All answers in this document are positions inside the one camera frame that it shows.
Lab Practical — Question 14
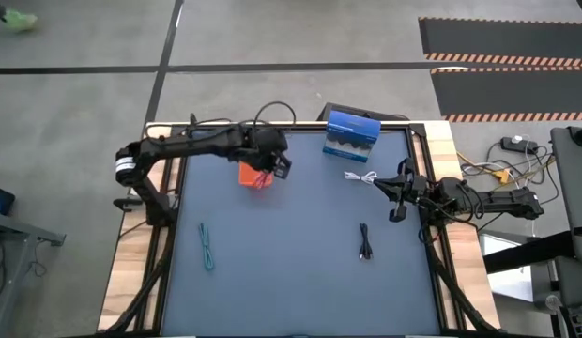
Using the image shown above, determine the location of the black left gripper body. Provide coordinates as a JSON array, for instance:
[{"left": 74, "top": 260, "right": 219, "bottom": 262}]
[{"left": 246, "top": 126, "right": 290, "bottom": 173}]

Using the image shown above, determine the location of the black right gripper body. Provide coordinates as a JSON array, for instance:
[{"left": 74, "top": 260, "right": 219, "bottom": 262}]
[{"left": 409, "top": 171, "right": 443, "bottom": 206}]

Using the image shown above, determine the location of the white usb cable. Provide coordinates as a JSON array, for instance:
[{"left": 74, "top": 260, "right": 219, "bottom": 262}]
[{"left": 343, "top": 170, "right": 379, "bottom": 185}]

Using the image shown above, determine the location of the black usb cable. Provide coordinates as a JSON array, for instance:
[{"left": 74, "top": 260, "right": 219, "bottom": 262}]
[{"left": 358, "top": 223, "right": 375, "bottom": 261}]

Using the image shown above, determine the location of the teal braided usb cable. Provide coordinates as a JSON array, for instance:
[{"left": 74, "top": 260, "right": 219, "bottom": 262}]
[{"left": 198, "top": 222, "right": 216, "bottom": 272}]

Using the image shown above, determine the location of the orange plastic basket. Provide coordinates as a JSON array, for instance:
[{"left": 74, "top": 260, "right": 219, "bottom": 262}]
[{"left": 237, "top": 161, "right": 275, "bottom": 190}]

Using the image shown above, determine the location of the black flat case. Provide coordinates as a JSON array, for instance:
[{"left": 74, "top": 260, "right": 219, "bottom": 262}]
[{"left": 317, "top": 101, "right": 410, "bottom": 122}]

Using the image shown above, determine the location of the blue playstation controller box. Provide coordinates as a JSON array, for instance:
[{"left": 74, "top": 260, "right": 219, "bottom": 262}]
[{"left": 322, "top": 109, "right": 383, "bottom": 164}]

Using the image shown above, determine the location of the black power strip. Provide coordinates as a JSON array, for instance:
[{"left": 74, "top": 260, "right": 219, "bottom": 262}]
[{"left": 500, "top": 135, "right": 540, "bottom": 155}]

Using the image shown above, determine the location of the blue-grey table mat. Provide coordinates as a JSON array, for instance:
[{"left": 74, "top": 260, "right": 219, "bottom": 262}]
[{"left": 161, "top": 129, "right": 442, "bottom": 337}]

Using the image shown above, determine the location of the white box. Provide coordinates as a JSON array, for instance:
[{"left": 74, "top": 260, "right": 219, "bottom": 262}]
[{"left": 478, "top": 233, "right": 536, "bottom": 301}]

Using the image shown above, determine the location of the black striped-edge floor mat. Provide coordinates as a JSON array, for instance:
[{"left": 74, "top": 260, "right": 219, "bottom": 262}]
[
  {"left": 418, "top": 16, "right": 582, "bottom": 68},
  {"left": 429, "top": 67, "right": 582, "bottom": 123}
]

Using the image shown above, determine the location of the black table clamp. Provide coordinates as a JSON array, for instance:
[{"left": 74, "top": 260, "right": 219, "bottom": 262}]
[{"left": 113, "top": 197, "right": 145, "bottom": 212}]

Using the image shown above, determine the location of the grey metal desk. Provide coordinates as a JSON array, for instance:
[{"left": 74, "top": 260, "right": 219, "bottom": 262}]
[{"left": 0, "top": 210, "right": 67, "bottom": 338}]

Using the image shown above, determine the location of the black device with blue light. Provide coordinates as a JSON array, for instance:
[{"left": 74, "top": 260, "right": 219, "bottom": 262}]
[{"left": 0, "top": 183, "right": 17, "bottom": 217}]

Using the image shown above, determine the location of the person's green shoe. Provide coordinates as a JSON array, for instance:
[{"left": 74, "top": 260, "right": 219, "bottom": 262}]
[{"left": 0, "top": 8, "right": 39, "bottom": 34}]

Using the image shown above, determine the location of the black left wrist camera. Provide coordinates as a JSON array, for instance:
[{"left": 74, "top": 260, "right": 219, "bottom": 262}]
[{"left": 273, "top": 153, "right": 293, "bottom": 181}]

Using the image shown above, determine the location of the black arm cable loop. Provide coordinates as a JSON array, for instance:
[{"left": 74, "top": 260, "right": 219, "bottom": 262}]
[{"left": 252, "top": 100, "right": 298, "bottom": 129}]

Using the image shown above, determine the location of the black aluminium table frame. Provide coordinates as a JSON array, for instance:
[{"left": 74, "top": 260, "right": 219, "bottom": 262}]
[{"left": 102, "top": 122, "right": 501, "bottom": 338}]

